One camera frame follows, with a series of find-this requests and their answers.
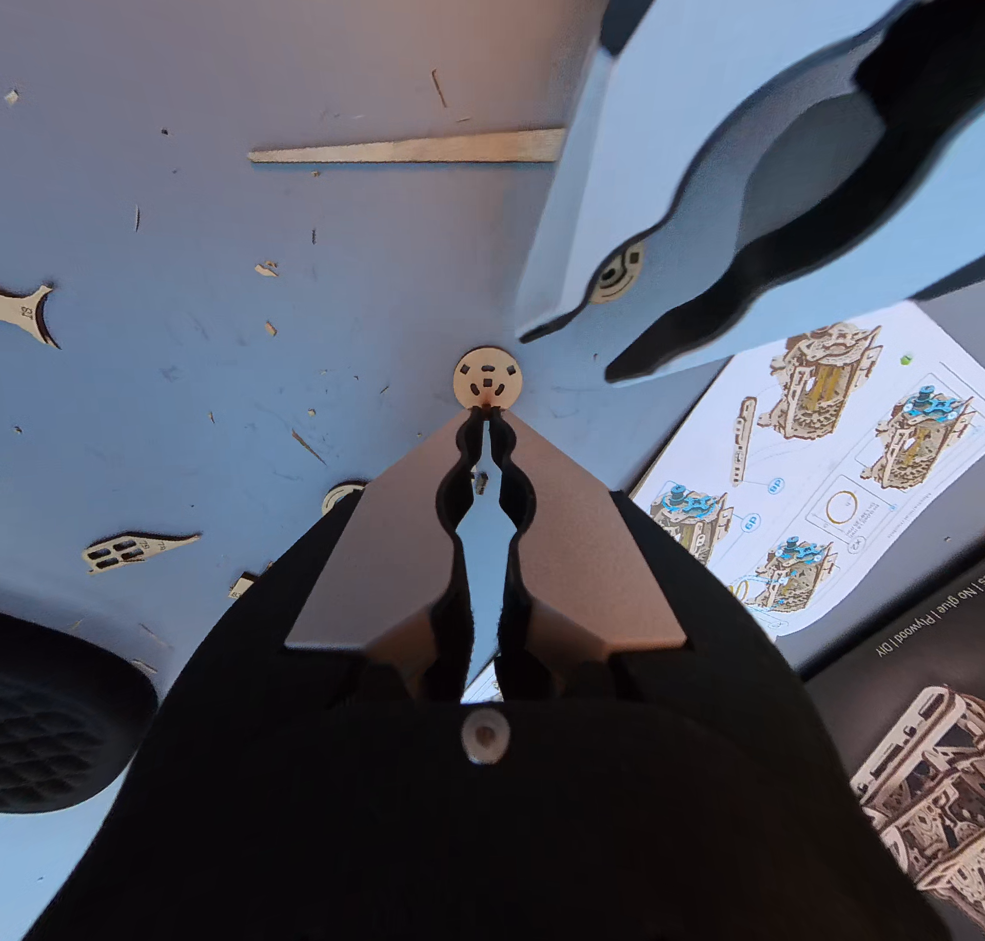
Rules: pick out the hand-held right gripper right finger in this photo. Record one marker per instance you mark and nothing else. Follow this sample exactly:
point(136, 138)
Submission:
point(600, 571)

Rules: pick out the slotted pointed wooden offcut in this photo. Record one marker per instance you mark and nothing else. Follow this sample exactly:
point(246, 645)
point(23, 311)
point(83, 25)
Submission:
point(165, 545)

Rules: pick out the grey desk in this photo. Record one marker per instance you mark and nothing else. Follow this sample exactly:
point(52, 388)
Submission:
point(192, 48)

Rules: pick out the flag-shaped wooden offcut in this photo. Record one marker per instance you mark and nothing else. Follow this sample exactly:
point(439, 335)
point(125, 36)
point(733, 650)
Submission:
point(242, 585)

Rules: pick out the long wooden sliver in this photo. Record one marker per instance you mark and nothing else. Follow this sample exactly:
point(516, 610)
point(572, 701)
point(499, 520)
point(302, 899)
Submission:
point(462, 147)

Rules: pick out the slotted wooden disc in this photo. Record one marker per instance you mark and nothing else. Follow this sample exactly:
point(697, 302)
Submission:
point(471, 368)

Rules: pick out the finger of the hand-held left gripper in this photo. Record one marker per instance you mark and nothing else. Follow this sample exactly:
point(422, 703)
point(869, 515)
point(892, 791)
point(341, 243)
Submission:
point(654, 125)
point(885, 271)

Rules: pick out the scattered wood splinters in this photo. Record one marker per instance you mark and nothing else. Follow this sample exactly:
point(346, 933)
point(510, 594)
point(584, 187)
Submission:
point(267, 269)

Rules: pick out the black puzzle box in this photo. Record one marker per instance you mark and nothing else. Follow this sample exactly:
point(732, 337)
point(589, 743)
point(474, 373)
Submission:
point(885, 695)

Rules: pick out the white instruction booklet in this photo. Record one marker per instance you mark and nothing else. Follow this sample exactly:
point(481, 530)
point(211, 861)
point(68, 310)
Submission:
point(808, 460)

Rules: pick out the star-shaped wooden offcut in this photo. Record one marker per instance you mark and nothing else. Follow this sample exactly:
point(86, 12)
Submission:
point(23, 314)

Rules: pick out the black quilted wrist rest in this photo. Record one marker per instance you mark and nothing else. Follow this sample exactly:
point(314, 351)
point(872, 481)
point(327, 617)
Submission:
point(61, 725)

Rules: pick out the assembled wooden wheel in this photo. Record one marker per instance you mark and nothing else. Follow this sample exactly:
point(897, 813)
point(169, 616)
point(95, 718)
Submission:
point(615, 279)

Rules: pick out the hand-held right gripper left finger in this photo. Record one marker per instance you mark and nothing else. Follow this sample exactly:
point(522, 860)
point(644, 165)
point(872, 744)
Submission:
point(377, 571)

